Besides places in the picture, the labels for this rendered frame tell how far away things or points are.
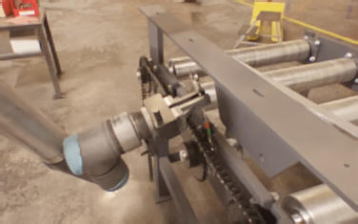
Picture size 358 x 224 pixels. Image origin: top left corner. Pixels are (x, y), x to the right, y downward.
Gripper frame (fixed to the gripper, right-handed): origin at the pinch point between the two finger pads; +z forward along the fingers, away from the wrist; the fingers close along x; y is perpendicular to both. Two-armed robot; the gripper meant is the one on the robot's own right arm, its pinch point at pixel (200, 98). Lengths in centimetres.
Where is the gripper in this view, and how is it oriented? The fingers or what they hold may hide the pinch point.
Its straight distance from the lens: 67.0
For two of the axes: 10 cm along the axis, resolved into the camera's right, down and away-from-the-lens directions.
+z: 9.0, -4.1, 1.4
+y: -2.6, -7.7, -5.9
